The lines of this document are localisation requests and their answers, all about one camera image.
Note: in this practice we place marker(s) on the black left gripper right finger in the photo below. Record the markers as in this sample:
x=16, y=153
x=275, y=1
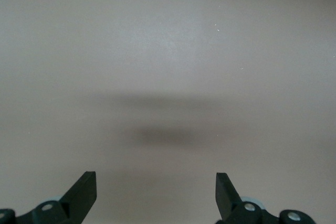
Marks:
x=231, y=203

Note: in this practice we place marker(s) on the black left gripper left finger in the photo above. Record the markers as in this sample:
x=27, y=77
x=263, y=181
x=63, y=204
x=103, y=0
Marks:
x=76, y=200

